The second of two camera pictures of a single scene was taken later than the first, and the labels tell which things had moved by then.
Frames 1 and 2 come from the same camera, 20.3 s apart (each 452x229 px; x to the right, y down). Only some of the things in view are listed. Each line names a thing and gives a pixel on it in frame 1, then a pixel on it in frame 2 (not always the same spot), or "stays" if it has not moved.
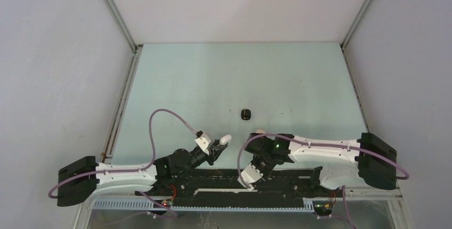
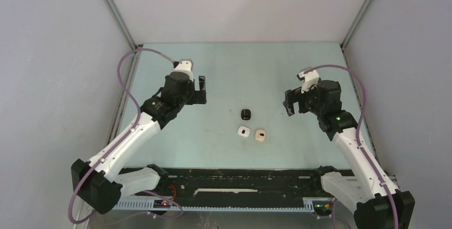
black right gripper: [265, 172] -> [291, 96]
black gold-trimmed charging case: [245, 114] stays
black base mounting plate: [223, 185] stays
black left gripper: [214, 155] -> [199, 96]
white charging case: [225, 139] -> [243, 131]
